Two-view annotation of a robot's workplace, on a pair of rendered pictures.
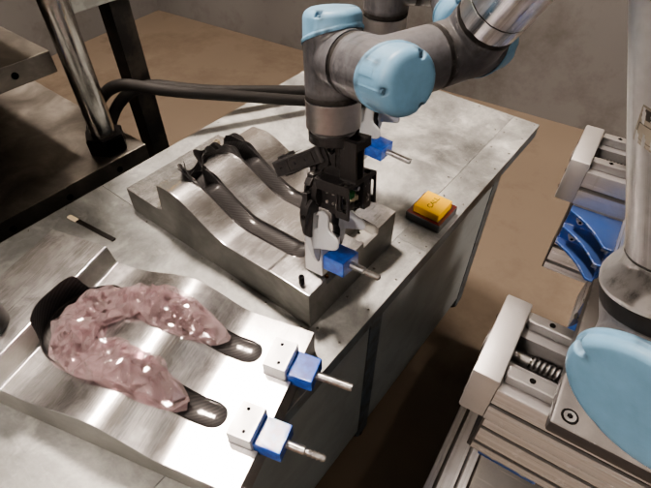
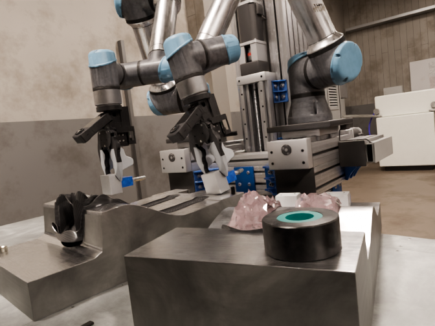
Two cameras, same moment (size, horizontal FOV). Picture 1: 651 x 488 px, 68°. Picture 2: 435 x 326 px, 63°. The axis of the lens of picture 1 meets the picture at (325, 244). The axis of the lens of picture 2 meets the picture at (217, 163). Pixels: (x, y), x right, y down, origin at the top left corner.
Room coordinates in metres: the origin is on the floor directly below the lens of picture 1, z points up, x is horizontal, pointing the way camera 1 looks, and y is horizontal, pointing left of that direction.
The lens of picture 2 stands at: (0.45, 0.88, 1.04)
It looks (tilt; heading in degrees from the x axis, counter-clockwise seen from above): 5 degrees down; 276
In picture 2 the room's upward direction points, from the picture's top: 7 degrees counter-clockwise
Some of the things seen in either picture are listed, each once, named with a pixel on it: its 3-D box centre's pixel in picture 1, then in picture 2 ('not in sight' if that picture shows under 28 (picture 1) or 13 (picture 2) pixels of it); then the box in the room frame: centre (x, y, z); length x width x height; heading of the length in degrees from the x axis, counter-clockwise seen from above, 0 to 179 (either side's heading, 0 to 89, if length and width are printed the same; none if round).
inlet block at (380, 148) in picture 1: (383, 149); (125, 181); (0.82, -0.12, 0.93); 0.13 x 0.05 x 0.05; 52
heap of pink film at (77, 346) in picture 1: (130, 330); (283, 211); (0.41, 0.29, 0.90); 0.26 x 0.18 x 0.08; 69
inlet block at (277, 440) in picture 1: (280, 441); (340, 200); (0.26, 0.06, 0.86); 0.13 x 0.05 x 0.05; 69
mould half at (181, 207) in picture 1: (255, 201); (127, 222); (0.73, 0.14, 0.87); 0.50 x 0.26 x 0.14; 52
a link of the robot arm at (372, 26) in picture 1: (385, 27); (107, 99); (0.84, -0.10, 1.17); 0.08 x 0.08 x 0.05
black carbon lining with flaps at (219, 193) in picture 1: (254, 188); (133, 200); (0.72, 0.14, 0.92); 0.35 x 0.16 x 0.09; 52
